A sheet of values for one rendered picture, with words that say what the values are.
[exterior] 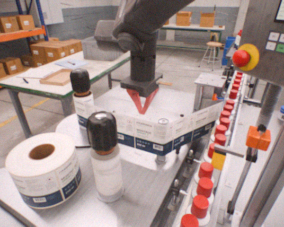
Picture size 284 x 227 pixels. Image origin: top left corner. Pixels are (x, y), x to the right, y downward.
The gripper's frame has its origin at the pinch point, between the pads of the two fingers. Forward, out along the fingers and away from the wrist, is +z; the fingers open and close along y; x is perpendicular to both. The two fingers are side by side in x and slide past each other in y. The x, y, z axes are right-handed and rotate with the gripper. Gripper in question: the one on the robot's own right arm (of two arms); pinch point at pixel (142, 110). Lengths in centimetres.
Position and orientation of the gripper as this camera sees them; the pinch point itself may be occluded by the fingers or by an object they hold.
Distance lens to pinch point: 50.1
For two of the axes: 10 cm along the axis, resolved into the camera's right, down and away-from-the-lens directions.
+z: -0.1, 8.6, 5.2
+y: -4.5, 4.6, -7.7
